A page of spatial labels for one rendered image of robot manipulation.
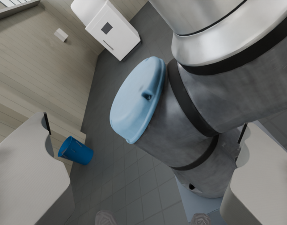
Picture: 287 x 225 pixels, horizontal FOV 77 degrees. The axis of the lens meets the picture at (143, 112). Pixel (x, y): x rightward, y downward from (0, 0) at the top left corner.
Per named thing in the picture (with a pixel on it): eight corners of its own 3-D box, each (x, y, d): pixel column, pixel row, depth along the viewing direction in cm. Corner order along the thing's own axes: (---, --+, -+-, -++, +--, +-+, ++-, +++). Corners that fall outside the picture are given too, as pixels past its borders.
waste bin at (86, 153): (83, 154, 304) (59, 142, 281) (96, 143, 292) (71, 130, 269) (79, 173, 274) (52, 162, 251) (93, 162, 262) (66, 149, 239)
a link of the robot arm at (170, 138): (156, 121, 38) (106, 82, 32) (216, 90, 31) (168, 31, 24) (154, 176, 30) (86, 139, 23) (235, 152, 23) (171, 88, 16)
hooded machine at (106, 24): (143, 43, 409) (85, -19, 331) (122, 64, 434) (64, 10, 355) (139, 34, 472) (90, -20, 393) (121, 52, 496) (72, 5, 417)
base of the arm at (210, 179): (171, 148, 45) (145, 129, 40) (225, 112, 39) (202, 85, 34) (192, 212, 33) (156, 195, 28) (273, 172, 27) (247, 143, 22)
